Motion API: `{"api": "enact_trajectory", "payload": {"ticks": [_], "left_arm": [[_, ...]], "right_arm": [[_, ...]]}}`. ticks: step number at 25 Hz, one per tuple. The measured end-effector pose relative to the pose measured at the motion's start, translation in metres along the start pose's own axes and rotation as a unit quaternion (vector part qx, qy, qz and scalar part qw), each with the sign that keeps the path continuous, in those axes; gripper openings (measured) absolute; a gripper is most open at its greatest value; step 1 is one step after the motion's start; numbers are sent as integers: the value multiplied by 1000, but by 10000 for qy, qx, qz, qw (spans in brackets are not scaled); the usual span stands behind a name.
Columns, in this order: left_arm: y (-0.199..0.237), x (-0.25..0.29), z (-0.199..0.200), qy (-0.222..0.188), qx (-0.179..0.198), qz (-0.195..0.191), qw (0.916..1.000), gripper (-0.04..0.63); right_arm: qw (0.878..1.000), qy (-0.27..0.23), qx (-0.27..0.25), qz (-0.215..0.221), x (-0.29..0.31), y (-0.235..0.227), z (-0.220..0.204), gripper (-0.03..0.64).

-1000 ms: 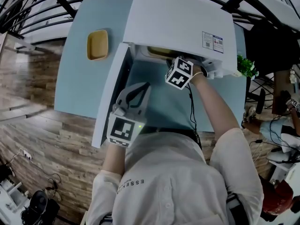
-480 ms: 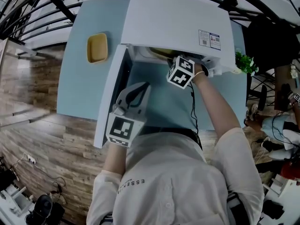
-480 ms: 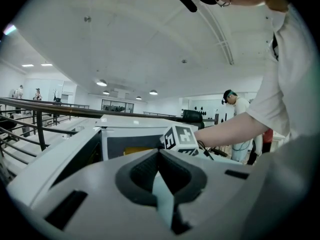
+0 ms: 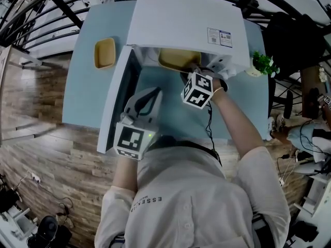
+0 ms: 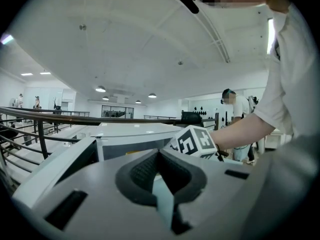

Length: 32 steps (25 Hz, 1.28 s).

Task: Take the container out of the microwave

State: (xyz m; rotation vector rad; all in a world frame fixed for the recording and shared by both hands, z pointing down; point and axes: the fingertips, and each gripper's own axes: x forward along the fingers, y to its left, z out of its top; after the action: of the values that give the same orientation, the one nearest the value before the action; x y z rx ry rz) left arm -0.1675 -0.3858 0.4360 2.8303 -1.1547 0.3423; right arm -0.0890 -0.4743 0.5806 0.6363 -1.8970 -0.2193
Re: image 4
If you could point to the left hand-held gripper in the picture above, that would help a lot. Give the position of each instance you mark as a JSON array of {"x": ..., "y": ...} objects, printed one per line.
[{"x": 129, "y": 138}]

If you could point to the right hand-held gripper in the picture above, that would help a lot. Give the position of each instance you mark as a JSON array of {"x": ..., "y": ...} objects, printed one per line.
[{"x": 197, "y": 92}]

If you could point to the white microwave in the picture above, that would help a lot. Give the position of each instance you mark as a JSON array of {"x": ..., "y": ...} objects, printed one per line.
[{"x": 181, "y": 22}]

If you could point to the person's right forearm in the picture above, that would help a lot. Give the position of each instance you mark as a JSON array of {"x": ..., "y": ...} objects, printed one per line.
[{"x": 235, "y": 123}]

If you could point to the person's left forearm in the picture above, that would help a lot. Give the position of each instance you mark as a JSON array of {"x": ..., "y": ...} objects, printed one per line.
[{"x": 125, "y": 174}]

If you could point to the light blue table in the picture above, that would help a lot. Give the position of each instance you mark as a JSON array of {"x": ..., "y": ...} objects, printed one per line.
[{"x": 178, "y": 120}]

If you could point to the small potted plant white pot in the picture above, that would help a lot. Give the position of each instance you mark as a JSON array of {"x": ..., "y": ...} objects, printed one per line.
[{"x": 263, "y": 63}]

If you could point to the black office chair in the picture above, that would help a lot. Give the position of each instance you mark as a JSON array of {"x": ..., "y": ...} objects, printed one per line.
[{"x": 294, "y": 40}]

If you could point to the person's white shirt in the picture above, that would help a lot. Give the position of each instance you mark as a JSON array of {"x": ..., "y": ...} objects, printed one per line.
[{"x": 186, "y": 203}]

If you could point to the brown wooden desk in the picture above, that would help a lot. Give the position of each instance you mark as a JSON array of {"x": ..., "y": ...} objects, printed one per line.
[{"x": 309, "y": 92}]

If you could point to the white power strip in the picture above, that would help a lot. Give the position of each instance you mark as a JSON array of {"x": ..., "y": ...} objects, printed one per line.
[{"x": 35, "y": 177}]

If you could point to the wooden table white legs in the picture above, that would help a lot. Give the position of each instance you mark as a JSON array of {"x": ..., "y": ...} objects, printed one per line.
[{"x": 5, "y": 86}]

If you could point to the black floor fan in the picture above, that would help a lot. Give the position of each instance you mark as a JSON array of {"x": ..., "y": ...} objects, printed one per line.
[{"x": 47, "y": 229}]

